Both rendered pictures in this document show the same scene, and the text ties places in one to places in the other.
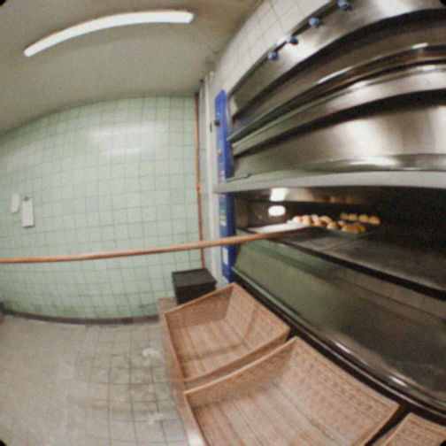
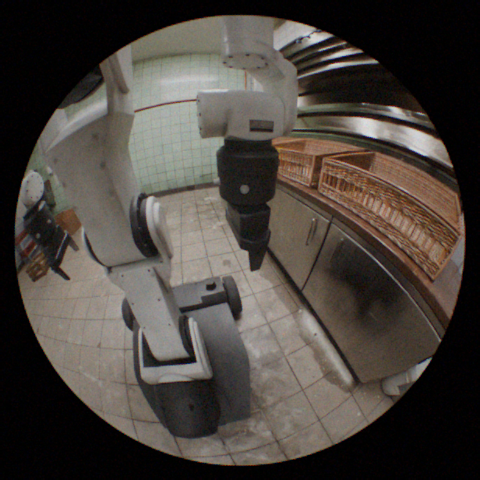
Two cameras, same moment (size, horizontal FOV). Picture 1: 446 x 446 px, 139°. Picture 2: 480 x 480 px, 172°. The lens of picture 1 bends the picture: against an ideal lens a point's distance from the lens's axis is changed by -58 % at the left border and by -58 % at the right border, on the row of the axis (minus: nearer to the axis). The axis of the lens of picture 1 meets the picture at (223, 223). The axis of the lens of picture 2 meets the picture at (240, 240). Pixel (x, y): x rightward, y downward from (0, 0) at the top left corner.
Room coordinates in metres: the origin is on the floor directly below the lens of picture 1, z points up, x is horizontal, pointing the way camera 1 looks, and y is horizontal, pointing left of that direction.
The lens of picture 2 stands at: (-0.75, 0.27, 0.75)
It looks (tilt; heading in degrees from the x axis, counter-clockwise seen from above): 37 degrees down; 1
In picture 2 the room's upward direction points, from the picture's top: straight up
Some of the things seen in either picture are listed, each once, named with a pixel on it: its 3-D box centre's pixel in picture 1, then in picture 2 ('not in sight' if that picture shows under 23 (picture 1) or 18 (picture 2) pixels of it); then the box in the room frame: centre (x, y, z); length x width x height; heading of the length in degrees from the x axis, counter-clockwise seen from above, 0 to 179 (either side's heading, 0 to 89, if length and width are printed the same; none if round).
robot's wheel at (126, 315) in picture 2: not in sight; (135, 313); (-0.53, 0.82, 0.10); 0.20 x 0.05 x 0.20; 21
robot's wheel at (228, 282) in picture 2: not in sight; (231, 294); (-0.34, 0.32, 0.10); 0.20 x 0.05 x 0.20; 21
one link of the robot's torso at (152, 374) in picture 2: not in sight; (172, 351); (-0.69, 0.47, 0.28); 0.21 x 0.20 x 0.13; 21
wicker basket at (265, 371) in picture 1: (279, 426); (308, 154); (0.21, -0.15, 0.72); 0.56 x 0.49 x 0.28; 21
